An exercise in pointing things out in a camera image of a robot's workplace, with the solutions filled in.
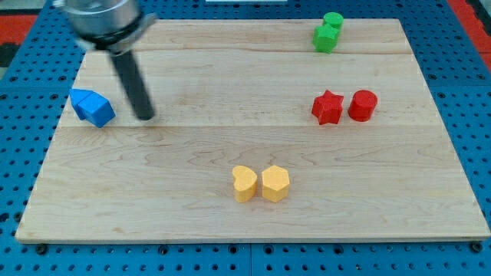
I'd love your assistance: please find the yellow hexagon block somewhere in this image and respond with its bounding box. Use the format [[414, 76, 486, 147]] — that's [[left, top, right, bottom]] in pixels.
[[262, 165, 290, 202]]

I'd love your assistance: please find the red circle block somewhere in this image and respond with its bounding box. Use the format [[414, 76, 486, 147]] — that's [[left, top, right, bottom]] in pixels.
[[348, 90, 378, 122]]

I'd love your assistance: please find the blue triangle block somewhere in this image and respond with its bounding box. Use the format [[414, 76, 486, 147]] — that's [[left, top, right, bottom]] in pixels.
[[69, 88, 93, 120]]

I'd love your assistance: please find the red star block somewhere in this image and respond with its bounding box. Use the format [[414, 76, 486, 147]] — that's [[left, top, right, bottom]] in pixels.
[[311, 90, 344, 125]]

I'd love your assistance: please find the green star block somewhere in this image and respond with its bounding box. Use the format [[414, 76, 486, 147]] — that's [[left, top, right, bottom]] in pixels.
[[312, 25, 340, 54]]

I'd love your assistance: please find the wooden board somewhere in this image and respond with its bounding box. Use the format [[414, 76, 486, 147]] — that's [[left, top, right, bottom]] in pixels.
[[16, 19, 490, 244]]

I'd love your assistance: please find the blue cube block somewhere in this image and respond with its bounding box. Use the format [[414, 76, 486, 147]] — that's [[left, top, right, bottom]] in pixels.
[[78, 93, 115, 128]]

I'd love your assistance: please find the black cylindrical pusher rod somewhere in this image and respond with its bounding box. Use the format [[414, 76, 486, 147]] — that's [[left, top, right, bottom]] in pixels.
[[110, 51, 155, 120]]

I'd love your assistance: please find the yellow heart block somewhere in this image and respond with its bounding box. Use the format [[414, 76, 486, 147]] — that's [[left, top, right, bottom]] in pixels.
[[232, 166, 258, 203]]

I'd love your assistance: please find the green circle block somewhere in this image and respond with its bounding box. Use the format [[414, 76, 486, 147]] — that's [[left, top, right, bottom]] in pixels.
[[323, 11, 344, 30]]

